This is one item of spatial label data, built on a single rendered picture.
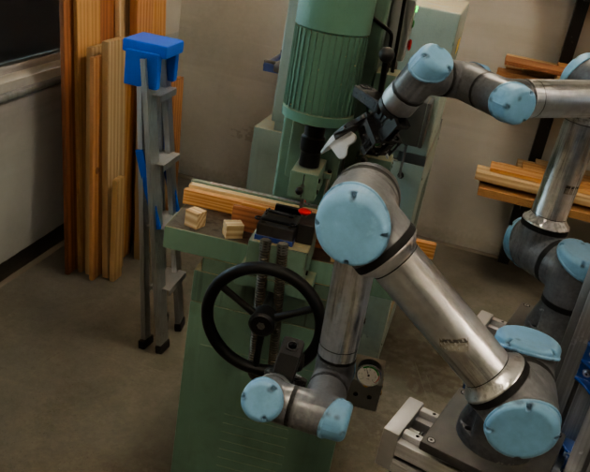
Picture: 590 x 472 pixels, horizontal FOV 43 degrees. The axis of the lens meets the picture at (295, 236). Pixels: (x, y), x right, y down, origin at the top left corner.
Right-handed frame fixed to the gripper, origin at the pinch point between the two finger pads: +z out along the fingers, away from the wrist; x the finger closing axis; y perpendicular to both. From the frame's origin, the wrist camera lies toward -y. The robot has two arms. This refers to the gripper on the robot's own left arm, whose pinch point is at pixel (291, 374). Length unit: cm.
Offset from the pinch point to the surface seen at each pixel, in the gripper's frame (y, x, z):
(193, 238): -23.1, -33.6, 12.0
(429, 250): -37, 22, 26
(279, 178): -47, -23, 39
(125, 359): 25, -74, 109
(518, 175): -99, 57, 200
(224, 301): -10.2, -23.6, 19.8
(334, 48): -72, -10, -4
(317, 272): -23.3, -2.0, 14.2
